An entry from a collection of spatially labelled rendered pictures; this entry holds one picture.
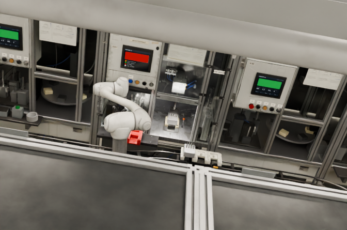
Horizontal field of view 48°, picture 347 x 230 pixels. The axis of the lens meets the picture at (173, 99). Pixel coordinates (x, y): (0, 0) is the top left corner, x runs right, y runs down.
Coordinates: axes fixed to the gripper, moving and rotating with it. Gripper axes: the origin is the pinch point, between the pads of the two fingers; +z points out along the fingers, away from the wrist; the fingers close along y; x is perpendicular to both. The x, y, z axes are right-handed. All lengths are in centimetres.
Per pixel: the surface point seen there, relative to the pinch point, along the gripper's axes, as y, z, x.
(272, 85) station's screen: -121, -55, -7
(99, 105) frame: 19.4, -5.2, -10.8
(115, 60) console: 9, -52, -10
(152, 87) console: -23.9, -33.0, -9.5
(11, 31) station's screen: 94, -62, -7
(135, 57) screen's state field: -7, -58, -7
